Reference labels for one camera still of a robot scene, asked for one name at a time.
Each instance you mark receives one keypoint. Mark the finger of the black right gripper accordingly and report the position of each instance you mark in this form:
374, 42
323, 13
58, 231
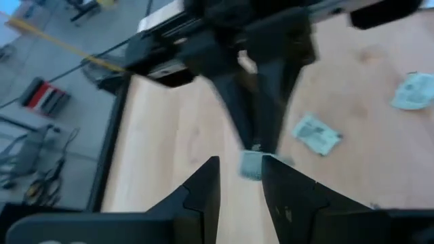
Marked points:
273, 101
239, 108

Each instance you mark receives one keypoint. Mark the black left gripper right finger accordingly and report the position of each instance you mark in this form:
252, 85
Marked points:
298, 213

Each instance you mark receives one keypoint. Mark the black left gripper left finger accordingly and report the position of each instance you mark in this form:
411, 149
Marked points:
200, 210

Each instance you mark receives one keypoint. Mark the red black floor box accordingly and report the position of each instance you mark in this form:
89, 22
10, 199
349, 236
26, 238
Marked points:
44, 96

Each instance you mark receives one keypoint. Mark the black aluminium table frame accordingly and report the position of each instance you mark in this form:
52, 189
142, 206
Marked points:
109, 145

